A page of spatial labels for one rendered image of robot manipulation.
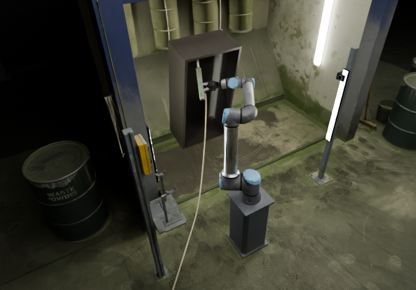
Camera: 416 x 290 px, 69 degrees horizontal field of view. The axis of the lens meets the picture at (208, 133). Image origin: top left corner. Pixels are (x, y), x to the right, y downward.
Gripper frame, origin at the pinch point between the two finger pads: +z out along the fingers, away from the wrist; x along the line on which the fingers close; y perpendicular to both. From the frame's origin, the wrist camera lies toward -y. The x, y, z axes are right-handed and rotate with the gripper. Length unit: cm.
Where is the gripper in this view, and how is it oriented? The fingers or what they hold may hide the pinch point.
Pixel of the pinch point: (200, 87)
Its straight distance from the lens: 292.4
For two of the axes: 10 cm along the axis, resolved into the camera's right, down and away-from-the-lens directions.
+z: -9.8, 1.7, 1.3
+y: 1.5, 1.0, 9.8
